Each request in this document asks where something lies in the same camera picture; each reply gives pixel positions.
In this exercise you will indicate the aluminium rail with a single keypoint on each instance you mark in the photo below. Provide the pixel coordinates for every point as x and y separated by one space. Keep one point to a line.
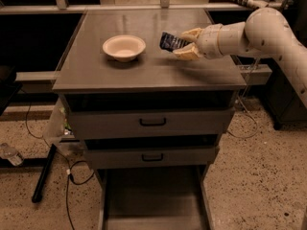
255 75
37 76

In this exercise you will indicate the white paper bowl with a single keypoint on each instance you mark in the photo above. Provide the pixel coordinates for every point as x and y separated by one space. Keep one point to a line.
124 48

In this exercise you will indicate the grey drawer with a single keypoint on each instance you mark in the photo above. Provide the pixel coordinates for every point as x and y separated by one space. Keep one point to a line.
151 151
125 115
161 198

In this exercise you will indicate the middle grey drawer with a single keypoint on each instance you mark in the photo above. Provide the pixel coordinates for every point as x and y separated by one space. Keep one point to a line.
151 151

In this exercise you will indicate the black metal leg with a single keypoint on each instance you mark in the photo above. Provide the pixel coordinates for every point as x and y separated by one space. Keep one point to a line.
37 196

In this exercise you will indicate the bottom grey drawer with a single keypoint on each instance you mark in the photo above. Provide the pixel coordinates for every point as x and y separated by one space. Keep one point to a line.
161 198

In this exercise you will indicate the aluminium rail right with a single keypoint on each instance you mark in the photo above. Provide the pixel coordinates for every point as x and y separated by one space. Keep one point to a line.
255 75

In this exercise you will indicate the aluminium rail left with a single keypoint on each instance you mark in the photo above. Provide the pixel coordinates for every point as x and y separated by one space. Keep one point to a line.
37 76

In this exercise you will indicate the dark blue snack bar wrapper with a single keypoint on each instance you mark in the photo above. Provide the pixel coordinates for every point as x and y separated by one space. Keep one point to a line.
171 42

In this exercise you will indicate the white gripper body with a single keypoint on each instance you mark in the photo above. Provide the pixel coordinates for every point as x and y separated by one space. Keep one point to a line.
208 41

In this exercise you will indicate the clear plastic bottle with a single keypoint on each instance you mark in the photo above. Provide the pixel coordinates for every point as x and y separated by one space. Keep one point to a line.
11 154

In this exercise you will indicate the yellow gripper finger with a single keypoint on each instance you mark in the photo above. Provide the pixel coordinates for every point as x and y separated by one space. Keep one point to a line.
194 35
189 52

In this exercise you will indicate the grey drawer cabinet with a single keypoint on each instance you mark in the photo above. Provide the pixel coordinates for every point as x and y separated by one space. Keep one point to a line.
87 69

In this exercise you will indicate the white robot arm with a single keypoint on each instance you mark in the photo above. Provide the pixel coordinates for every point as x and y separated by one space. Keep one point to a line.
265 34

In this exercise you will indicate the top grey drawer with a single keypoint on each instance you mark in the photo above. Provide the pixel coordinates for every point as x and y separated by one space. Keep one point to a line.
125 115

